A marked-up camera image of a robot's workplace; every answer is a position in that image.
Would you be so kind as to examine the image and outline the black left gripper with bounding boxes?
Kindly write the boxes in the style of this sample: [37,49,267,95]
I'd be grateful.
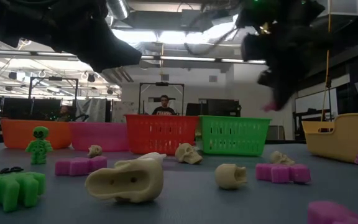
[53,0,142,73]

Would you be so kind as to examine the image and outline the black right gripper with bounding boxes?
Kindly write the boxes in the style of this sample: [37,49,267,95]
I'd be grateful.
[257,24,334,111]

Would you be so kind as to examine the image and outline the cream skull toy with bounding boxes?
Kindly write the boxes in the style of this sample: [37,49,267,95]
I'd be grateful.
[87,144,104,159]
[268,151,295,166]
[214,163,248,190]
[175,142,204,165]
[84,157,165,205]

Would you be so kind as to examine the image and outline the grey cabinet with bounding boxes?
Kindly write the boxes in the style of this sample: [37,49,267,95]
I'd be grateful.
[267,124,287,141]

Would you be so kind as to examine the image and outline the grey fabric cover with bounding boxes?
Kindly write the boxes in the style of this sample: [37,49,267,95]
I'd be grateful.
[76,98,108,123]

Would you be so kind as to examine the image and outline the black monitor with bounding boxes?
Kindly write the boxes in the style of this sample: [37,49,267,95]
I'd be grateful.
[185,98,242,118]

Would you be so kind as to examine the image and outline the green plastic basket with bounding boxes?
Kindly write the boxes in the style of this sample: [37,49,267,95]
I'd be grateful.
[197,115,272,157]

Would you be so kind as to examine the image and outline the person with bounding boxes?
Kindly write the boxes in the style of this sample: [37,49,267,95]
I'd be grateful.
[151,95,177,116]
[56,105,74,122]

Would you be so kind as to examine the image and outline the long ceiling light strip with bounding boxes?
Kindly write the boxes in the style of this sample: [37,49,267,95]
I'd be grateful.
[140,55,267,65]

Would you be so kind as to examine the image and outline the pink round bowl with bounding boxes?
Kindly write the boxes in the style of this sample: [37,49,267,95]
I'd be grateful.
[69,121,130,152]

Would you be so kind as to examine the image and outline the yellow plastic bin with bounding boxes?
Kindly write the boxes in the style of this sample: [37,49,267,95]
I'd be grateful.
[301,113,358,164]

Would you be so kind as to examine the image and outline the black screen row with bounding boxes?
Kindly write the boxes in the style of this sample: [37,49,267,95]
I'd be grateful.
[0,96,62,121]

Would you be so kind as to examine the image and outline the grey ceiling unit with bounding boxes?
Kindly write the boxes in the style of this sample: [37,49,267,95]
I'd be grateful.
[180,8,213,32]

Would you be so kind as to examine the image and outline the red plastic basket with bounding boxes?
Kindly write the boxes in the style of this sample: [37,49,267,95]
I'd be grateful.
[124,114,200,156]

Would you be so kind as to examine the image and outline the white ghost toy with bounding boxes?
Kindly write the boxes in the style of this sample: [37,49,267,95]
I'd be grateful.
[137,151,167,166]

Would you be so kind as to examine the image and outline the magenta bone left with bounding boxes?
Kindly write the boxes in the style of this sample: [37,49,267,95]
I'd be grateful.
[54,155,108,177]

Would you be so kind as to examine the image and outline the orange round bowl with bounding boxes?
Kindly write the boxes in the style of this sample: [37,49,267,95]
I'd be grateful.
[1,119,73,150]

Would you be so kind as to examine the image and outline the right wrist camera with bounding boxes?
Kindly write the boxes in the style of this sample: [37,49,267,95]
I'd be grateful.
[241,33,262,62]

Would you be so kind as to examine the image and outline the round silver air duct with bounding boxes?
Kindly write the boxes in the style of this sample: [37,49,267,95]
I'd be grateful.
[106,0,130,20]

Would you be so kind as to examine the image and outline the black metal frame stand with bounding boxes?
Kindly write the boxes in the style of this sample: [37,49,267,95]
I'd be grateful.
[137,82,186,116]
[28,76,80,122]

